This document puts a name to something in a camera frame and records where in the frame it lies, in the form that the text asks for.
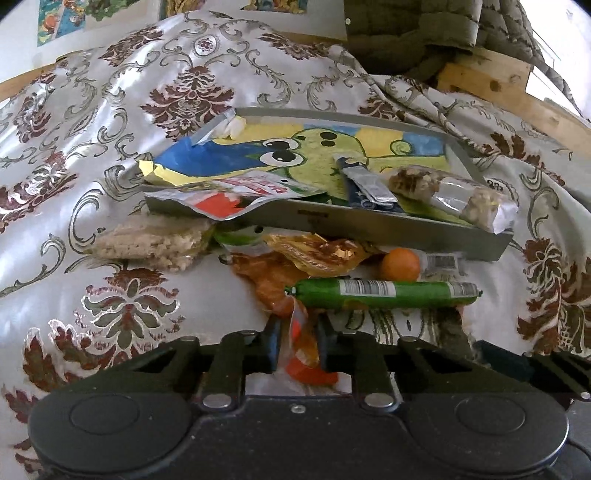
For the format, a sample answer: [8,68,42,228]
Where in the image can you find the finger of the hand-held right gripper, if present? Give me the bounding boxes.
[476,339,591,398]

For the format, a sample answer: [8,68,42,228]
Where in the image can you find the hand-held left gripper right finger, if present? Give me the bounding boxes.
[317,320,491,411]

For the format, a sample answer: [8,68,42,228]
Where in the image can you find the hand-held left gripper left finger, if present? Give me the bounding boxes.
[122,318,283,411]

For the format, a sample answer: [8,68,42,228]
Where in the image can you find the orange snack packet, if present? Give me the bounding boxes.
[230,253,341,387]

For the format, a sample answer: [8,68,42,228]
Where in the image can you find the grey tray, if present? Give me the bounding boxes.
[142,107,515,263]

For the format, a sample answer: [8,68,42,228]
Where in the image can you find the white green pea pouch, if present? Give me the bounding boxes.
[173,170,326,223]

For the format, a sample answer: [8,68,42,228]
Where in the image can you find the rice cracker packet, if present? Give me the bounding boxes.
[91,216,217,274]

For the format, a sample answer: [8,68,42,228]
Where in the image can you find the dark blue snack packet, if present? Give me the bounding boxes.
[335,154,408,214]

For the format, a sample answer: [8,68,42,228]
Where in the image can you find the clear nut bar packet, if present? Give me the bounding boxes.
[388,165,519,234]

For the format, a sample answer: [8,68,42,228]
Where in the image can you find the green sausage stick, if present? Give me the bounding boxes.
[284,276,482,311]

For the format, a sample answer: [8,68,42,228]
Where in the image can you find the golden clear snack packet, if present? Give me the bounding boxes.
[264,232,385,277]

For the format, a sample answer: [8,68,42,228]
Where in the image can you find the small orange ball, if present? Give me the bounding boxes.
[381,248,422,282]

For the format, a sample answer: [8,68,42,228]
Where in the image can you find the cartoon drawing sheet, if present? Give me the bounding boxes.
[137,121,468,223]

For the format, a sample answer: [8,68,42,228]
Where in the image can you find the white crumpled tissue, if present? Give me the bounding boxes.
[216,115,246,140]

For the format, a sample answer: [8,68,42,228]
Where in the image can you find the window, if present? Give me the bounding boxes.
[525,68,583,117]

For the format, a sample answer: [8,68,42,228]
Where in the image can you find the floral printed blanket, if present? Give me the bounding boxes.
[0,11,591,476]

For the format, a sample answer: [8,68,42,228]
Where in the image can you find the olive quilted jacket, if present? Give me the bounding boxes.
[344,0,563,95]

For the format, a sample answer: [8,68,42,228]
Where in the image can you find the blond cartoon poster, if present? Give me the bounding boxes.
[85,0,155,35]

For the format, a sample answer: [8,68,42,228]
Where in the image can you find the red-haired cartoon poster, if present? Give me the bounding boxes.
[37,0,89,47]

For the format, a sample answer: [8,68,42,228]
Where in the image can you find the wooden bed frame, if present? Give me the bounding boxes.
[0,45,591,149]

